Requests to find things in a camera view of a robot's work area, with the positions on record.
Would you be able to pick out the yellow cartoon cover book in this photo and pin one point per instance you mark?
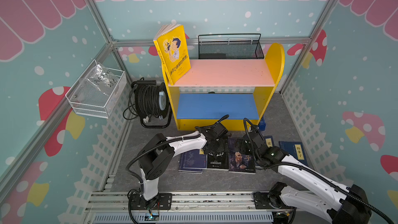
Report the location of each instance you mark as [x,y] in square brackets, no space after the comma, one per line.
[171,45]

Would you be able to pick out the clear plastic bag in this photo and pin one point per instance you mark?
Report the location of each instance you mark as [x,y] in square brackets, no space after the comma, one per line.
[101,79]

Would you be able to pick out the old man cover book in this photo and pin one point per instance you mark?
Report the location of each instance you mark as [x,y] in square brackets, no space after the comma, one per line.
[239,162]

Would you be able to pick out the blue crate behind shelf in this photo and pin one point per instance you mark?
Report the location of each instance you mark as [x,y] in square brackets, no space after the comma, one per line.
[262,125]

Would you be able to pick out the dark blue book far right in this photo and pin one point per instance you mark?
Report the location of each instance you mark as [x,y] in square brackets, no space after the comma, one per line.
[295,149]

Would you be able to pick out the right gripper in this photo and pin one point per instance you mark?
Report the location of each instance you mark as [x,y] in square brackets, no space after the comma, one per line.
[243,145]

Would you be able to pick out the white wire wall basket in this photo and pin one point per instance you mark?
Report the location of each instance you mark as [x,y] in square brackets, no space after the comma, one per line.
[84,100]

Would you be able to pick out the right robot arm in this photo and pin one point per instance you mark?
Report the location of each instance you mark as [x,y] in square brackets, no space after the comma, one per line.
[332,201]

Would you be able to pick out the black wire mesh basket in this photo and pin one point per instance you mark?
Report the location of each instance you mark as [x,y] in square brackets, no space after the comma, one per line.
[230,46]

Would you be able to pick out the yellow bookshelf pink blue shelves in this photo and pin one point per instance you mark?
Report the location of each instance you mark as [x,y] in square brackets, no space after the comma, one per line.
[214,88]

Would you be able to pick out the blue book yellow label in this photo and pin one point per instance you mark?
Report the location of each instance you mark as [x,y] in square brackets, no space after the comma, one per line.
[268,140]

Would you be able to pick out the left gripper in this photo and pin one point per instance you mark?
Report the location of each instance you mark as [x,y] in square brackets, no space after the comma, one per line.
[221,143]

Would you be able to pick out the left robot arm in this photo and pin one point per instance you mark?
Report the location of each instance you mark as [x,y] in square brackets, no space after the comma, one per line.
[153,160]

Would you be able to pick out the black cable reel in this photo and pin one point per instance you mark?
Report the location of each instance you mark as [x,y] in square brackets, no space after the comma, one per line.
[147,100]

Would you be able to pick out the black antler cover book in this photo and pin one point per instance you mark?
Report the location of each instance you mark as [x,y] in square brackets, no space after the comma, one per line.
[219,160]

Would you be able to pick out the dark blue thread-bound book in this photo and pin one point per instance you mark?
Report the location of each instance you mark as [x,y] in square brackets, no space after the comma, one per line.
[194,161]

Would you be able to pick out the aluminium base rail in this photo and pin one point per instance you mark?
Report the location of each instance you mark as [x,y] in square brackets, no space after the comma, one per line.
[189,207]

